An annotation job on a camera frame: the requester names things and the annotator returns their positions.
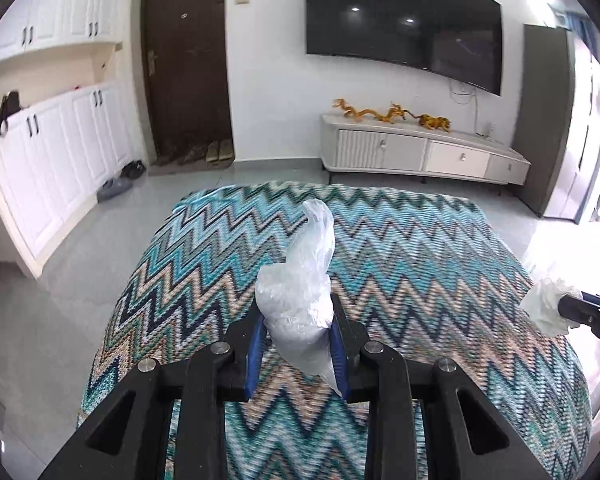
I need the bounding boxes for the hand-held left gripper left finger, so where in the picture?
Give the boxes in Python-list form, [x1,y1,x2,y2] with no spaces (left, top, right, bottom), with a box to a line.
[37,300,269,480]

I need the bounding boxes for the black handbag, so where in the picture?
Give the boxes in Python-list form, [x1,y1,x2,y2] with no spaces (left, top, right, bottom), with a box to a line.
[0,91,22,135]

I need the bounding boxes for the dark grey panel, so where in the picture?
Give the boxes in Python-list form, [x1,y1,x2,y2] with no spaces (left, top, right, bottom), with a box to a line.
[512,24,579,219]

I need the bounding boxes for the clear plastic bag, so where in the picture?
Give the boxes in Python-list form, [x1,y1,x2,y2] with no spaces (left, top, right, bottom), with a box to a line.
[255,199,347,397]

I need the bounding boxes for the dark brown door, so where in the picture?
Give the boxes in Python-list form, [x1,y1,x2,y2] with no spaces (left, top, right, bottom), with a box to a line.
[141,0,234,167]

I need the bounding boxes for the white wall cabinet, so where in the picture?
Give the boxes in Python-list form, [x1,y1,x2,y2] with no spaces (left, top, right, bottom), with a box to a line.
[0,0,134,279]

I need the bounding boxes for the white plastic bag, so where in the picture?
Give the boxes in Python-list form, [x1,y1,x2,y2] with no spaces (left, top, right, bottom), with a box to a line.
[519,276,584,337]

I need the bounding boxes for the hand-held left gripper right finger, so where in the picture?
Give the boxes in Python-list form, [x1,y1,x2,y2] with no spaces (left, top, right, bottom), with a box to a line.
[329,292,561,480]

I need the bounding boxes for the zigzag knitted blanket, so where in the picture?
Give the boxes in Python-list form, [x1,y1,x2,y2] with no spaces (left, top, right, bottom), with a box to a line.
[77,183,594,480]

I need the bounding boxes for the white television stand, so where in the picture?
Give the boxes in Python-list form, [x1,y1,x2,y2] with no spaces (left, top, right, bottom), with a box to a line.
[320,112,532,197]

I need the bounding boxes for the golden dragon ornament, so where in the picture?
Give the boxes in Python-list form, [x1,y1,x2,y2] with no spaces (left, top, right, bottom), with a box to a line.
[332,98,452,134]

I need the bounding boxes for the black television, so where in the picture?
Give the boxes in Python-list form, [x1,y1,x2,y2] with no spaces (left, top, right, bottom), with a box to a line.
[305,0,505,97]

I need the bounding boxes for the blue curtain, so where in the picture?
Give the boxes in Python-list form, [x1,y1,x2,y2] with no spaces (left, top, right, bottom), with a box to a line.
[565,9,597,52]

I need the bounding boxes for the black cable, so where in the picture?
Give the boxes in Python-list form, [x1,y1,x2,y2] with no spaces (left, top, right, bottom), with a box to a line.
[449,79,482,137]

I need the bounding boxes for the brown boot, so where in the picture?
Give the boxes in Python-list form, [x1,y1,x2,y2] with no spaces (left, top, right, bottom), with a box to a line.
[177,144,209,166]

